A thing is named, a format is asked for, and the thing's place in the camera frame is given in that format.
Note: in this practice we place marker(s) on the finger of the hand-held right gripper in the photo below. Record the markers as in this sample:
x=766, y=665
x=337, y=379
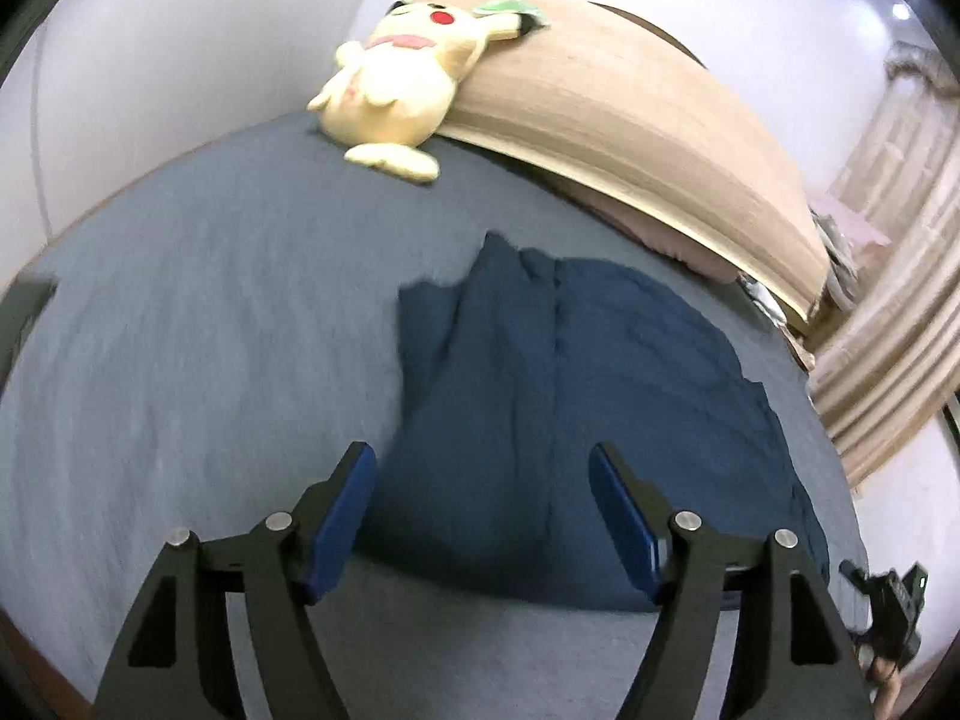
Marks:
x=916, y=583
x=855, y=575

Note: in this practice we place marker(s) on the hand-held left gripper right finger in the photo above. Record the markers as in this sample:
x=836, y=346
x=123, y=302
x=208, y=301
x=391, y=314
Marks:
x=622, y=525

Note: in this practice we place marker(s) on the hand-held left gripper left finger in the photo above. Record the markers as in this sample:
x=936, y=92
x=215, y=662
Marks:
x=341, y=525

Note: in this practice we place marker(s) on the navy blue padded jacket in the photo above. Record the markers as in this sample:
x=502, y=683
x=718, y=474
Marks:
x=525, y=390

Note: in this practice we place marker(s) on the pile of clothes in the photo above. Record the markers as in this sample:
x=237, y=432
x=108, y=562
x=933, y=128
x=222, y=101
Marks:
x=840, y=240

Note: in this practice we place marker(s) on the person's right hand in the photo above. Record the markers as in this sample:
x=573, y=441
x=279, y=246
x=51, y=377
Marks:
x=885, y=686

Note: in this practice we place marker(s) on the bed with grey sheet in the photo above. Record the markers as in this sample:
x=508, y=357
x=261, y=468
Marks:
x=187, y=352

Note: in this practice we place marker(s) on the beige curtain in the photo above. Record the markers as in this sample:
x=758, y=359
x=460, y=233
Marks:
x=900, y=315

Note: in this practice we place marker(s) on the white crumpled cloth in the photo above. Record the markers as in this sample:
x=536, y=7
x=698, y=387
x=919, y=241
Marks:
x=761, y=300

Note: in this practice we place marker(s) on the beige folded blanket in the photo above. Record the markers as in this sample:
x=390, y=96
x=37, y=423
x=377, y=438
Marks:
x=637, y=127

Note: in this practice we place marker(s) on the yellow plush toy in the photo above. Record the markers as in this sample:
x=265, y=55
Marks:
x=390, y=90

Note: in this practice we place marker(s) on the wooden headboard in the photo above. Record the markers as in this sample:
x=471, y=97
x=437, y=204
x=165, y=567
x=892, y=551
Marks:
x=667, y=34

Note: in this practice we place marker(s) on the round ceiling light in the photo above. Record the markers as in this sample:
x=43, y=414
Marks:
x=900, y=11

